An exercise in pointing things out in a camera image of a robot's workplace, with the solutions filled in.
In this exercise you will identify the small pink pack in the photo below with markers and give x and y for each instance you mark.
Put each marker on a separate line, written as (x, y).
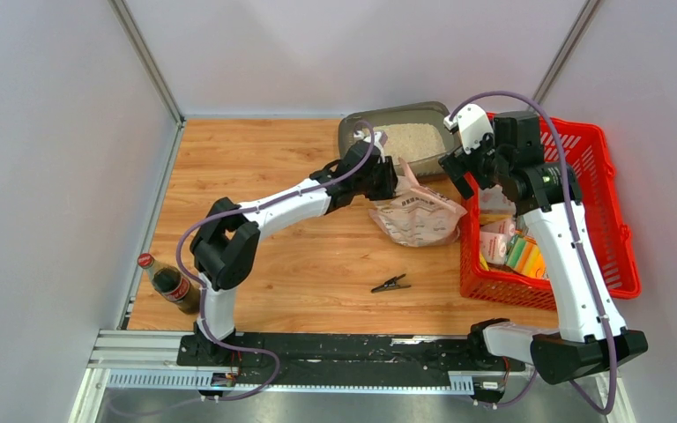
(495, 240)

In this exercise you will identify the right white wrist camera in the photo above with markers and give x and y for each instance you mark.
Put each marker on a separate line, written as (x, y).
(472, 124)

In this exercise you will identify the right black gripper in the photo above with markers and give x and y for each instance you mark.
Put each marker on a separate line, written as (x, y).
(457, 163)

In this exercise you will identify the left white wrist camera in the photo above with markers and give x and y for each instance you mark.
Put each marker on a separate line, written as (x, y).
(378, 138)

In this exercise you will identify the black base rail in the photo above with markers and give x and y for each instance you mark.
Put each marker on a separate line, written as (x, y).
(341, 360)

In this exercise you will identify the red plastic basket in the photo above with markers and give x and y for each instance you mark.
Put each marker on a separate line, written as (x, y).
(587, 152)

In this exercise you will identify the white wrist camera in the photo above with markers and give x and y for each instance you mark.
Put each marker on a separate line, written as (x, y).
(472, 124)
(378, 138)

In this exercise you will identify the black bag clip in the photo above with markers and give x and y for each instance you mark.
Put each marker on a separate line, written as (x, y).
(391, 284)

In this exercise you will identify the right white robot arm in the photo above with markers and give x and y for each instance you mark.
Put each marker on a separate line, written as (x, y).
(592, 337)

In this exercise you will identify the grey litter box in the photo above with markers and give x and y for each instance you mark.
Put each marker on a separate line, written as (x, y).
(415, 134)

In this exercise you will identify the cola bottle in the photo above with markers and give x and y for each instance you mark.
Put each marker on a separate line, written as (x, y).
(171, 284)

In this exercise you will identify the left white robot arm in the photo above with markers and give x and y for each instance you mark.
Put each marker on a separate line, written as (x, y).
(224, 247)

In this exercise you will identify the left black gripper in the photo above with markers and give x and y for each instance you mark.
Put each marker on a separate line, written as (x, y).
(388, 171)

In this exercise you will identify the pink cat litter bag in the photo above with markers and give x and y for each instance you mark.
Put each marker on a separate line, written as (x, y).
(417, 216)

